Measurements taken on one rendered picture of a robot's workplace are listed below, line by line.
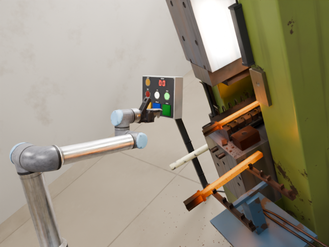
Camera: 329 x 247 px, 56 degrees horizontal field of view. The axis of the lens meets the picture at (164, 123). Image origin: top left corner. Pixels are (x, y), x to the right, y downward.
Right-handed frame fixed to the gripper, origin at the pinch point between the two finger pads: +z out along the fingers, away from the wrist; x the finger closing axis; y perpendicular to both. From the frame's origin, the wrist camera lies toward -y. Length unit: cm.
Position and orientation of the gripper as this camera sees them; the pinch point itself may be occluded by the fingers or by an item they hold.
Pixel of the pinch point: (160, 109)
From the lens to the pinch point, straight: 204.4
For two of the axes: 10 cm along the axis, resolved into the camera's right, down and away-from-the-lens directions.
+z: 7.3, -1.1, 6.8
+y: -0.2, 9.8, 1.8
